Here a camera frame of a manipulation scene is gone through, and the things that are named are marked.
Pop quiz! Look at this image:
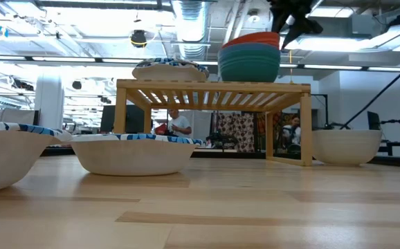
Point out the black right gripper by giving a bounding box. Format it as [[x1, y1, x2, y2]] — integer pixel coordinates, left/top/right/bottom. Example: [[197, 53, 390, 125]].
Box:
[[267, 0, 324, 51]]

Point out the orange plastic bowl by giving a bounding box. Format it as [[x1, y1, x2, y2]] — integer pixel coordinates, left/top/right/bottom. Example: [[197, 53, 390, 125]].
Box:
[[221, 31, 281, 49]]

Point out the blue patterned paper bowl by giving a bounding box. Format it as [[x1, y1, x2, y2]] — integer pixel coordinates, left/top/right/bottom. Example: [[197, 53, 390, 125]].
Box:
[[0, 120, 73, 195], [69, 133, 206, 176], [131, 57, 210, 82]]

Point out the white ceramic bowl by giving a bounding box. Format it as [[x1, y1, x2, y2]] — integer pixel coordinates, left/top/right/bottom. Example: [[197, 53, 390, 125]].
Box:
[[311, 129, 383, 167]]

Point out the wooden slatted shelf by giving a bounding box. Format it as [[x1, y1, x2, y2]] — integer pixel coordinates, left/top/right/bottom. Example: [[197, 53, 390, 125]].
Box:
[[113, 78, 313, 167]]

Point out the teal plastic bowl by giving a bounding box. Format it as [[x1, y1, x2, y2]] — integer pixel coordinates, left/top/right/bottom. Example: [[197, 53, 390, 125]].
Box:
[[218, 51, 282, 66], [219, 62, 281, 83], [218, 42, 282, 55]]

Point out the person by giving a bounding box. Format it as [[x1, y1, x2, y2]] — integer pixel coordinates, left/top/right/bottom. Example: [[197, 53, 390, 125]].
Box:
[[282, 116, 302, 153], [167, 109, 193, 138]]

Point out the thin black rod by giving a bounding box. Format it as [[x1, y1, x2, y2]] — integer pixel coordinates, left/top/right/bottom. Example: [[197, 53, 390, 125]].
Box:
[[340, 57, 400, 131]]

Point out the brown patterned hanging cloth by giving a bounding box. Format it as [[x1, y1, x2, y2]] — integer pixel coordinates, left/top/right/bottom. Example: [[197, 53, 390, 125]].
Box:
[[217, 112, 256, 153]]

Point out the black monitor screen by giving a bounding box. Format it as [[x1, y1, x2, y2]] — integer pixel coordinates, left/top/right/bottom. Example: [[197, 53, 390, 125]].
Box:
[[99, 104, 145, 134]]

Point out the white round pillar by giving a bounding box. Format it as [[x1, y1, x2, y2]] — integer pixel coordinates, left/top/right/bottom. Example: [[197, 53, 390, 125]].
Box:
[[34, 74, 65, 127]]

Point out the white partition panel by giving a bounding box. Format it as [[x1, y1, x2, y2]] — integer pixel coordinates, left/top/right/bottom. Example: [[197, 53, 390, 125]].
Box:
[[0, 109, 40, 126]]

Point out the silver round ceiling duct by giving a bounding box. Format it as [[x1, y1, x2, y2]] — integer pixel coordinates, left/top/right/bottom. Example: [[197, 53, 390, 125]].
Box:
[[172, 0, 210, 62]]

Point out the black ceiling dome camera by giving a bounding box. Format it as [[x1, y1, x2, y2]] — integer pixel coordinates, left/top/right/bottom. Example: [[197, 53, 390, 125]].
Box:
[[129, 29, 148, 48]]

